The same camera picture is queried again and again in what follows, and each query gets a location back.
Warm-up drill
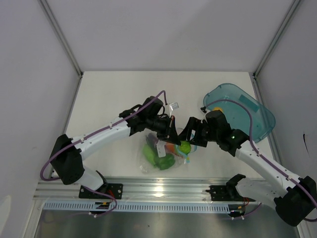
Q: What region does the dark green toy bell pepper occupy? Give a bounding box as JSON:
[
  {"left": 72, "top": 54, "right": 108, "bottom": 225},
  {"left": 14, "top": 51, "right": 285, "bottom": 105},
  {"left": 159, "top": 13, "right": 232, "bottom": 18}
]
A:
[{"left": 156, "top": 154, "right": 175, "bottom": 170}]

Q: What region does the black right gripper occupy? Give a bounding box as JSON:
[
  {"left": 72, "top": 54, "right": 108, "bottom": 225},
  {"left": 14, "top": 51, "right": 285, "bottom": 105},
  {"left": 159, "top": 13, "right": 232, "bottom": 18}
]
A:
[{"left": 178, "top": 117, "right": 219, "bottom": 148}]

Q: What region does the light green toy pepper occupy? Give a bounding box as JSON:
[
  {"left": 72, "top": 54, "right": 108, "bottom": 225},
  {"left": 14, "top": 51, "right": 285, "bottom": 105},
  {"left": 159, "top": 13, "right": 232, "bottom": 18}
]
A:
[{"left": 142, "top": 144, "right": 156, "bottom": 166}]

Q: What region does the orange toy pumpkin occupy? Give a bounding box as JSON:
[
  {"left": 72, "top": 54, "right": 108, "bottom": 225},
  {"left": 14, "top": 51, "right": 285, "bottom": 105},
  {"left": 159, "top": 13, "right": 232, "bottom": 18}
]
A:
[{"left": 165, "top": 142, "right": 177, "bottom": 153}]

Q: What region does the yellow toy lemon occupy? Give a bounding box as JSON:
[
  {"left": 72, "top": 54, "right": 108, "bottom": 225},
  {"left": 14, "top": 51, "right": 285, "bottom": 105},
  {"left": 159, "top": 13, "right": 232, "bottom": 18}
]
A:
[{"left": 213, "top": 107, "right": 223, "bottom": 112}]

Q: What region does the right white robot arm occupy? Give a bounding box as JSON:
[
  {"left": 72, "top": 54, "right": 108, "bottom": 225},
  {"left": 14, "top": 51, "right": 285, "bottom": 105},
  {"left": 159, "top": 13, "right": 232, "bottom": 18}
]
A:
[{"left": 178, "top": 110, "right": 317, "bottom": 227}]

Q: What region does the white slotted cable duct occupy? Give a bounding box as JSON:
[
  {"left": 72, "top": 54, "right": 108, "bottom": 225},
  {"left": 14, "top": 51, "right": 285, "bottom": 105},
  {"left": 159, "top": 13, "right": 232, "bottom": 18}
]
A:
[{"left": 43, "top": 200, "right": 230, "bottom": 214}]

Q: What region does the clear zip bag teal zipper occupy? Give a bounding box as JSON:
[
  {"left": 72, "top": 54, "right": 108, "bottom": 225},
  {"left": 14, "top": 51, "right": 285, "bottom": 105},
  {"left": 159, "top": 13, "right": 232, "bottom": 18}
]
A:
[{"left": 138, "top": 132, "right": 198, "bottom": 174}]

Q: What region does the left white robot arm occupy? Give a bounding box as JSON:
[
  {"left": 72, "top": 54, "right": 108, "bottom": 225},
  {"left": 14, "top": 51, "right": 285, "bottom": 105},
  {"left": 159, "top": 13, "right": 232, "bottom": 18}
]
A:
[{"left": 50, "top": 96, "right": 181, "bottom": 198}]

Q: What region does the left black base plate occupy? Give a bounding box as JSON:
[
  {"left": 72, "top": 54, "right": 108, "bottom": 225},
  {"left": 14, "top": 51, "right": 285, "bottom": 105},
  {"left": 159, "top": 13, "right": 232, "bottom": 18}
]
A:
[{"left": 78, "top": 183, "right": 123, "bottom": 200}]

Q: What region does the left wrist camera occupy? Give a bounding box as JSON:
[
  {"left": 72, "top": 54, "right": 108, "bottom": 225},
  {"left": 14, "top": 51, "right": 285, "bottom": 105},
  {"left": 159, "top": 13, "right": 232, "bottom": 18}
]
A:
[{"left": 169, "top": 102, "right": 179, "bottom": 111}]

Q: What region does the teal plastic tub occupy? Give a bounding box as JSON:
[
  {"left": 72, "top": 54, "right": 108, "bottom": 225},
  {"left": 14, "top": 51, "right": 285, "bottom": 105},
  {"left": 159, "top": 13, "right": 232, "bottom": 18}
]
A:
[{"left": 201, "top": 83, "right": 276, "bottom": 143}]

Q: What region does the light green toy fruit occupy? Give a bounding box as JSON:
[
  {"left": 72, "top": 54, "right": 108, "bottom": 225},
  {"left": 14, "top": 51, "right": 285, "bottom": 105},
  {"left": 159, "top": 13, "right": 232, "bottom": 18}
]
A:
[{"left": 178, "top": 141, "right": 191, "bottom": 155}]

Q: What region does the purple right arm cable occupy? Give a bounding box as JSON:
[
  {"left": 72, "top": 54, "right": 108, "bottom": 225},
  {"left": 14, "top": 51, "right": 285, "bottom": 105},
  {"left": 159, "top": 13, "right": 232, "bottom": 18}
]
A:
[{"left": 200, "top": 99, "right": 317, "bottom": 222}]

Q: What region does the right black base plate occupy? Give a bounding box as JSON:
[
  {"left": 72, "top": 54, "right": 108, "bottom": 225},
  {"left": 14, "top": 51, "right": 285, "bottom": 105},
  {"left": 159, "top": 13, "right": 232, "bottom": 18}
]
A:
[{"left": 205, "top": 185, "right": 246, "bottom": 202}]

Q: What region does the purple toy eggplant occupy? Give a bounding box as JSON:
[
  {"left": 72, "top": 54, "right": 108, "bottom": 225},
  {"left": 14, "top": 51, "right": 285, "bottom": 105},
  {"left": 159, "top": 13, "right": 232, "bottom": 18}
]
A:
[{"left": 146, "top": 133, "right": 159, "bottom": 148}]

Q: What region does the aluminium mounting rail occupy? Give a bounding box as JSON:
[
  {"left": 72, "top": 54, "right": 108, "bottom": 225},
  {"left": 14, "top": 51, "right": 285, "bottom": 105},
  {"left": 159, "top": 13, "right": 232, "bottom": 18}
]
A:
[{"left": 33, "top": 176, "right": 273, "bottom": 205}]

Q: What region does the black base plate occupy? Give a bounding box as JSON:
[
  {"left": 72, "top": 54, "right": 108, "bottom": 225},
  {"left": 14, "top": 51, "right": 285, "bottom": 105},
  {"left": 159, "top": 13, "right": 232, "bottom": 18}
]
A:
[
  {"left": 78, "top": 183, "right": 123, "bottom": 200},
  {"left": 205, "top": 185, "right": 246, "bottom": 202}
]

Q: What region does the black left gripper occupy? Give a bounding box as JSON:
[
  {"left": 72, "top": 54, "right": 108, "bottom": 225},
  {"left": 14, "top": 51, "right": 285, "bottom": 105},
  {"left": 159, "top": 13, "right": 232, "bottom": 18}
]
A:
[{"left": 146, "top": 115, "right": 181, "bottom": 146}]

